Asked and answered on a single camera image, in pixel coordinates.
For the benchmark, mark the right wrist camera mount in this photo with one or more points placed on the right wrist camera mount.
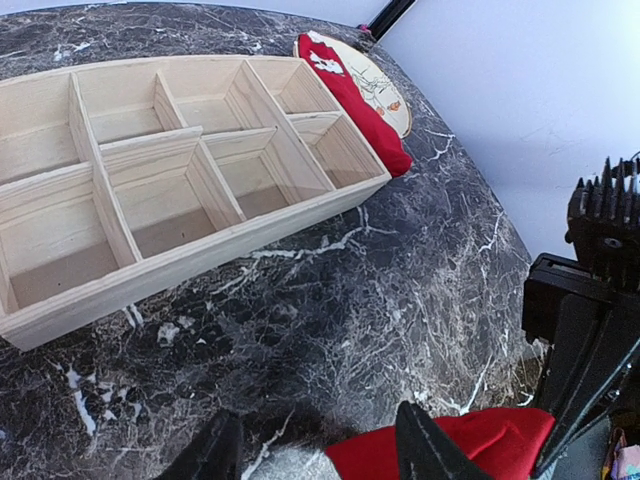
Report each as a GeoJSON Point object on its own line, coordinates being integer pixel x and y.
{"type": "Point", "coordinates": [603, 224]}

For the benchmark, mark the plain red sock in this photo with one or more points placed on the plain red sock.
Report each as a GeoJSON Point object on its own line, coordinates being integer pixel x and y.
{"type": "Point", "coordinates": [495, 443]}

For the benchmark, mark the wooden compartment tray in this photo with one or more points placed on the wooden compartment tray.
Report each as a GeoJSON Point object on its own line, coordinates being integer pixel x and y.
{"type": "Point", "coordinates": [123, 178]}

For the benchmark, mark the black right corner post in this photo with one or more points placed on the black right corner post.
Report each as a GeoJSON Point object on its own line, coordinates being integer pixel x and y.
{"type": "Point", "coordinates": [387, 18]}

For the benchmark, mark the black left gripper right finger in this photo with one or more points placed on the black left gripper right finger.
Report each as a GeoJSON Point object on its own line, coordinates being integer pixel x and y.
{"type": "Point", "coordinates": [425, 451]}

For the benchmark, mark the round beige decorated plate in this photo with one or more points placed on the round beige decorated plate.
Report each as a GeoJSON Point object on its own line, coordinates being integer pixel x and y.
{"type": "Point", "coordinates": [375, 87]}

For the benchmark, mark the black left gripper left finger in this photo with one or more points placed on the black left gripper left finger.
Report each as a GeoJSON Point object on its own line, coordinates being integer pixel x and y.
{"type": "Point", "coordinates": [215, 452]}

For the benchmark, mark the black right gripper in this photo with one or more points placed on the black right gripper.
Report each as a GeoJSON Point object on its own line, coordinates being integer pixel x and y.
{"type": "Point", "coordinates": [591, 321]}

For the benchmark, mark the red santa sock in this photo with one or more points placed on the red santa sock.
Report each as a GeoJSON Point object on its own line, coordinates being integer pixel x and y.
{"type": "Point", "coordinates": [330, 68]}

